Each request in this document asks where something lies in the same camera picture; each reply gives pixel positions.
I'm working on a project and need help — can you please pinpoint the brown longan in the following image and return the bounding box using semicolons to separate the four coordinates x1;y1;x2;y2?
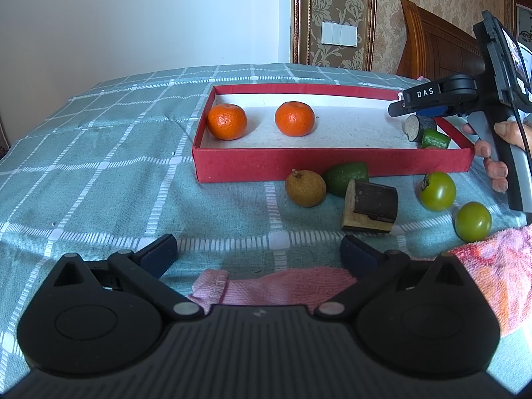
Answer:
285;169;328;208

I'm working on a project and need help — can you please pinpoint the green checked bedsheet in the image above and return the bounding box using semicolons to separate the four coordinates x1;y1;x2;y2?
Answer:
0;63;532;399

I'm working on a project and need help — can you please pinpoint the cut green lime piece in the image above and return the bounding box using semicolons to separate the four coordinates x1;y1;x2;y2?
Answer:
421;129;452;151

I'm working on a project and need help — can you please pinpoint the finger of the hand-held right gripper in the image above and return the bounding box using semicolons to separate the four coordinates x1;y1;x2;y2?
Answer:
388;99;450;119

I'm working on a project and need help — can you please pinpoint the framed wall picture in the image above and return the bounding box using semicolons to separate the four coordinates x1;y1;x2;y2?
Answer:
515;3;532;43

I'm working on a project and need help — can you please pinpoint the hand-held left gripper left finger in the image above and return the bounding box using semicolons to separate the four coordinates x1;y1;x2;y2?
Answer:
42;234;205;321

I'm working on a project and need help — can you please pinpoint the red cardboard box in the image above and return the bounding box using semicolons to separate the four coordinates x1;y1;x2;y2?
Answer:
192;84;476;184

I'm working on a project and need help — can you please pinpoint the white light switch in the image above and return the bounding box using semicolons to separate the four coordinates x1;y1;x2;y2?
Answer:
322;22;358;47

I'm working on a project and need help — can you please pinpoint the wooden headboard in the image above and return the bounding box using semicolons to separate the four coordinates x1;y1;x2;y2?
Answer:
395;0;488;83

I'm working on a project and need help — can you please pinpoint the green tomato with stem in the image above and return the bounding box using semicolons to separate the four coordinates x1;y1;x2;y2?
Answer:
418;171;457;212

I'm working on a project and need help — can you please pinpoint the small dark sugarcane piece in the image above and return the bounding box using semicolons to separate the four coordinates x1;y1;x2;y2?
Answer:
404;114;437;143

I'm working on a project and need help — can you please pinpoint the cut green avocado piece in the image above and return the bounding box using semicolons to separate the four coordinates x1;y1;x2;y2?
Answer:
322;162;370;199

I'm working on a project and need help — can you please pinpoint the gold ornate wall frame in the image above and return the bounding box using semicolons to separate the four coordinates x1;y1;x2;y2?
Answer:
290;0;377;72

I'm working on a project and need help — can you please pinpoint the brown wooden block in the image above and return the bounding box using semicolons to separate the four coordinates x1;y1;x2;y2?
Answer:
341;179;399;234

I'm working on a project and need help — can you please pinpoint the person's right hand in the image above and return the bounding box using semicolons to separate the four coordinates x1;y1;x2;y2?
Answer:
463;118;532;194

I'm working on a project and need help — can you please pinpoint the pink towel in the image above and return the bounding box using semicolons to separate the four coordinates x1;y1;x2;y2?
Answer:
188;223;532;338

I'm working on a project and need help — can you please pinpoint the black cable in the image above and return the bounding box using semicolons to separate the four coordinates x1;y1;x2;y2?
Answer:
512;103;532;165

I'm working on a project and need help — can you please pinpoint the plain green tomato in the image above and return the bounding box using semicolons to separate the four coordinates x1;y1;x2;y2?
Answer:
454;201;493;243

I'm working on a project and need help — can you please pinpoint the orange mandarin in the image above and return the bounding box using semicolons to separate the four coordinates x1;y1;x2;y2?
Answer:
207;103;248;141
275;100;316;137

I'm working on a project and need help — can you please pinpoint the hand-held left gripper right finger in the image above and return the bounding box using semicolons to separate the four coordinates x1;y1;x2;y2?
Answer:
313;235;479;321

